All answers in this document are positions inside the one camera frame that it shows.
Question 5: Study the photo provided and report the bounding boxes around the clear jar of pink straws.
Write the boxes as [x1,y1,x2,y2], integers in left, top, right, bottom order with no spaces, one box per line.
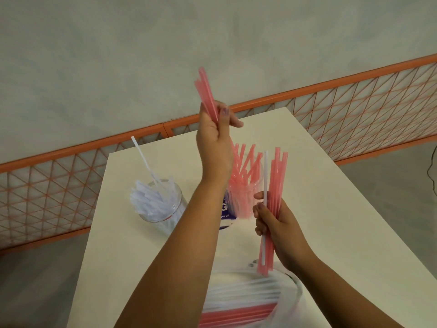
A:
[228,143,265,217]

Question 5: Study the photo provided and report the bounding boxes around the person's right forearm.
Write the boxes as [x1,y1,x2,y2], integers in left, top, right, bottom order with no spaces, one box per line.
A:
[290,254,407,328]

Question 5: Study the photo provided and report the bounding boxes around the handful of pink straws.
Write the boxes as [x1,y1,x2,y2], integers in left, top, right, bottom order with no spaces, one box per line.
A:
[193,67,221,125]

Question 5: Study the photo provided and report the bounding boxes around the person's right hand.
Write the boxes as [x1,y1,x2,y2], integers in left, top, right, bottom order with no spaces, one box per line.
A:
[252,191,320,274]

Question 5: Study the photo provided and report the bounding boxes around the long white drinking straw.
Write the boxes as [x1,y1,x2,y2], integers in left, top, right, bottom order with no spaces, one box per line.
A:
[131,135,163,187]

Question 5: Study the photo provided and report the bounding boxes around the round purple sticker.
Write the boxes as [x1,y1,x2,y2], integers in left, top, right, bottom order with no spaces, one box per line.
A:
[218,196,238,231]

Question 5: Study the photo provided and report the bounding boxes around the bundle of straws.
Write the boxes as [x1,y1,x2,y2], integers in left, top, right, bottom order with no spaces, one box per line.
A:
[256,146,289,278]

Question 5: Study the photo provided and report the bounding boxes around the clear jar with white straws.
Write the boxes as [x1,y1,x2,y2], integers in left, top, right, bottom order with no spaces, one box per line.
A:
[131,179,188,236]

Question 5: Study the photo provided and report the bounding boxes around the person's left hand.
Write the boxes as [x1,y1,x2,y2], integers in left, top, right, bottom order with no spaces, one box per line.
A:
[195,100,245,188]

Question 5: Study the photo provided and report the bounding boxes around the person's left forearm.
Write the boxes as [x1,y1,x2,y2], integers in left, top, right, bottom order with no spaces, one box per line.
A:
[114,179,230,328]

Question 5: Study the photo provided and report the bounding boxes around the orange lattice fence panel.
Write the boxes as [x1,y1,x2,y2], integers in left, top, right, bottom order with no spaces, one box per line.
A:
[0,123,170,253]
[163,53,437,166]

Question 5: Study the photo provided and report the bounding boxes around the clear jar with pink straws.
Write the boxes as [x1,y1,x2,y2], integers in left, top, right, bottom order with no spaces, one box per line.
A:
[225,180,265,220]

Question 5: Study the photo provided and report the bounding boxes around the pile of mixed straws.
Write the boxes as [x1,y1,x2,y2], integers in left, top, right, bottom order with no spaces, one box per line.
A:
[199,275,279,327]

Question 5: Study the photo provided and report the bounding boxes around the clear plastic bag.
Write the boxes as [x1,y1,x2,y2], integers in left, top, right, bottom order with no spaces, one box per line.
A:
[201,262,308,328]

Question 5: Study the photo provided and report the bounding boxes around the black cable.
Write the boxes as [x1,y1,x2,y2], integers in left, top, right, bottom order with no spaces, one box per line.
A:
[427,145,437,195]

